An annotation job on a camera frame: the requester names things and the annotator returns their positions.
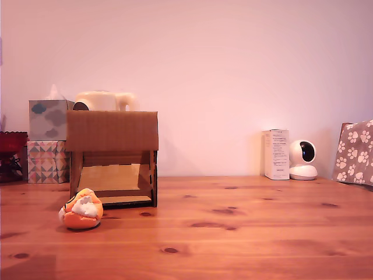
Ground cream kettle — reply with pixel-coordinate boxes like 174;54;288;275
72;90;141;113

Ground red glass bowl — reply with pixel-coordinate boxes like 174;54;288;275
0;131;29;184

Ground paw print cloth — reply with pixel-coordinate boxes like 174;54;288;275
332;118;373;187

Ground orange and white footbag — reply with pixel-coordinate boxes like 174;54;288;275
58;188;104;230

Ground cloud print tissue box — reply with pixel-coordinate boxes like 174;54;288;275
28;99;75;142

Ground white printed carton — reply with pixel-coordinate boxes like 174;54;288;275
261;128;291;181

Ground white tissue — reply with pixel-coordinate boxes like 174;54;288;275
44;84;65;101

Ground small white round camera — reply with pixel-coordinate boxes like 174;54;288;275
288;139;319;181

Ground cardboard dice tower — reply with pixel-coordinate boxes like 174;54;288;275
64;110;160;209

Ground geometric pattern tissue box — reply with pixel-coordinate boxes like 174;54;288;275
27;140;72;184

